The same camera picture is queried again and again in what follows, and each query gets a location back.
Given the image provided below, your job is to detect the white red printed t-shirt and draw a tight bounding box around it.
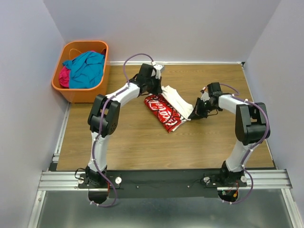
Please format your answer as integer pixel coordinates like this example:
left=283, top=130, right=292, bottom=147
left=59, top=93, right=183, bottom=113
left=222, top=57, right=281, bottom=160
left=144, top=85, right=194, bottom=133

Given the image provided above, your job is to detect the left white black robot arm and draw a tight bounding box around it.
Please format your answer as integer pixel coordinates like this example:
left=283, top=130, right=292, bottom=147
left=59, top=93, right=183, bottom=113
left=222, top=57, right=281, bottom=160
left=85, top=62, right=164, bottom=186

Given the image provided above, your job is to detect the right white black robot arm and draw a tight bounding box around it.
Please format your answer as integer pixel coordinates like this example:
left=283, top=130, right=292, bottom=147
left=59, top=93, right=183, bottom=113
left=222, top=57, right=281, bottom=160
left=189, top=82, right=270, bottom=186

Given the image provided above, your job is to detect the teal blue t-shirt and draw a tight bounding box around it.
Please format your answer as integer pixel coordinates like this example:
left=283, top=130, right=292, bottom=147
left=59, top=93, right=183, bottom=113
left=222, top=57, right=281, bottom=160
left=63, top=51, right=105, bottom=89

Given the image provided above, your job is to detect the orange plastic laundry basket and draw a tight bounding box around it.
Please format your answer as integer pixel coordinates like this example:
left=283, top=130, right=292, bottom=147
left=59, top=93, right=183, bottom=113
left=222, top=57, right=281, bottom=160
left=51, top=40, right=110, bottom=103

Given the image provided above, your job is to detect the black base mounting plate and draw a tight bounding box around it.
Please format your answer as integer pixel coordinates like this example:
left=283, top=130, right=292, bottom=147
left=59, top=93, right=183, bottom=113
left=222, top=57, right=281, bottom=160
left=74, top=168, right=247, bottom=206

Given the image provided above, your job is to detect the magenta pink t-shirt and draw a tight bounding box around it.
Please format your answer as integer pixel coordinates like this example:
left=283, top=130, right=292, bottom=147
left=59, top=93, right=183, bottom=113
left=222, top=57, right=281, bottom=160
left=58, top=66, right=70, bottom=88

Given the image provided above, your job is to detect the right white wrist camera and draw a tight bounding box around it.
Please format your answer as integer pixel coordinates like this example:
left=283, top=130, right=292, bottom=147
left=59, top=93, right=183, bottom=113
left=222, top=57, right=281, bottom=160
left=200, top=87, right=209, bottom=102

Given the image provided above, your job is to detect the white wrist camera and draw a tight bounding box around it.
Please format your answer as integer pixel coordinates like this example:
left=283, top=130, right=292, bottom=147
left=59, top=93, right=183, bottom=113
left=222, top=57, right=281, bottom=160
left=151, top=61, right=165, bottom=79
left=200, top=87, right=209, bottom=102

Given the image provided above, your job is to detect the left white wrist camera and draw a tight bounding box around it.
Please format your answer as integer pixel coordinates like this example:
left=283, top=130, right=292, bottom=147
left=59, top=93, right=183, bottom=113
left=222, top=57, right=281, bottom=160
left=151, top=61, right=165, bottom=79

